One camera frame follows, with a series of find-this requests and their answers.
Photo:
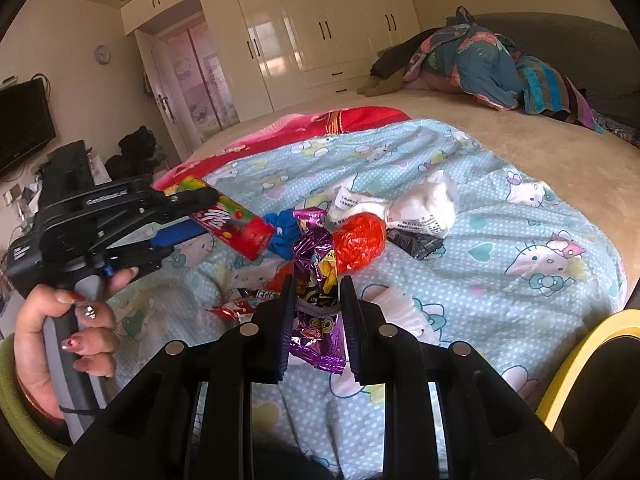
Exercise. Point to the white plastic bag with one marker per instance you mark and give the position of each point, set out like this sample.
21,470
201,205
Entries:
420,205

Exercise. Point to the dark olive cloth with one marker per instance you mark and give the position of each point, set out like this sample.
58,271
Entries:
395,62

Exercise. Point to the beige bed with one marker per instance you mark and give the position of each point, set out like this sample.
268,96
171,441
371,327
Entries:
550,140

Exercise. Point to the black television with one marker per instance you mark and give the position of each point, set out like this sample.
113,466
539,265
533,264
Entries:
25,120

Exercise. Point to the person's left forearm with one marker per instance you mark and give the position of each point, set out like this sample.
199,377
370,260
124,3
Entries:
20,435

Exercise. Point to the yellow bin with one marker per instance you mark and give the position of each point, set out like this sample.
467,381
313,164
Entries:
565,375

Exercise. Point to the round wall clock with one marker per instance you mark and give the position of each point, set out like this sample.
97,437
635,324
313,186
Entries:
103,53

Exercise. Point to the purple packet pink print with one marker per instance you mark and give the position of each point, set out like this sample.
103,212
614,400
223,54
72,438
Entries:
317,345

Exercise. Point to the red blanket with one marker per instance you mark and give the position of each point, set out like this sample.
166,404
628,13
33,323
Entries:
310,130

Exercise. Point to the blue cartoon print sheet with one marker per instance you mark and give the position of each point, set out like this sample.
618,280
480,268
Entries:
475,260

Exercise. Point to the black bag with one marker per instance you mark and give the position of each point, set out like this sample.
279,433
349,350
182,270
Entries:
135,147

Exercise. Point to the white paper cupcake liner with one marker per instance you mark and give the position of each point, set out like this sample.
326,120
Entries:
400,305

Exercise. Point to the purple packet yellow print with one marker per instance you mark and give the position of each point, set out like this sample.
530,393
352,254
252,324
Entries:
315,265

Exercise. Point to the brown chocolate bar wrapper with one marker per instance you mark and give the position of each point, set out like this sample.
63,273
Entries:
245,302

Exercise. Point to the dark patterned cloth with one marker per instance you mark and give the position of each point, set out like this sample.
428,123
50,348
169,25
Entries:
617,127

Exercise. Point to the colourful candy tube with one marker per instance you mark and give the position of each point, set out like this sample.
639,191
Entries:
235,225

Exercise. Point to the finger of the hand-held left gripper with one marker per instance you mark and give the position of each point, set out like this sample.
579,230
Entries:
177,237
185,202

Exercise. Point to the orange snack wrapper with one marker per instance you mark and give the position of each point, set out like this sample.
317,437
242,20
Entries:
282,277

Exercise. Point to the cream wardrobe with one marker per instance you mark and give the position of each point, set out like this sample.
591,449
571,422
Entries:
300,35

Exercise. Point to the blue floral quilt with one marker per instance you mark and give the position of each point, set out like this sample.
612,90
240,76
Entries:
475,65

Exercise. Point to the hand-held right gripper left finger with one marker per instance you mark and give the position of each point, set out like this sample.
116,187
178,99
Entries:
286,322

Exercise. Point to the grey padded headboard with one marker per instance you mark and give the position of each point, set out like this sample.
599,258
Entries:
575,45

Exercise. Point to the black wrapper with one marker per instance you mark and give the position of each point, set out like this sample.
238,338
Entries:
415,245

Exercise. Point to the striped towel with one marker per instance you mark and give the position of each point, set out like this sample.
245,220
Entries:
545,85

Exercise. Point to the pink cartoon glass door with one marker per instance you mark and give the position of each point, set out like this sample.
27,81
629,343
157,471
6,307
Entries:
200,80

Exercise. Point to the person's left hand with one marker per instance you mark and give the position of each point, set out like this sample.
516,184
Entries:
30,350

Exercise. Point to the red plastic bag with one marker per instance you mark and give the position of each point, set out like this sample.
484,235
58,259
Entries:
360,242

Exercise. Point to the blue rubber glove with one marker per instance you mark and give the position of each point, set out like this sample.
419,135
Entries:
282,232

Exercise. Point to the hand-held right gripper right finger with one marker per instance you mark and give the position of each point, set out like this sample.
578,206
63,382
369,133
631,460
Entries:
350,327

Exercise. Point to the pink cloth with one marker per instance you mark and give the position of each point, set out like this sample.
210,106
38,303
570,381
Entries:
435,84

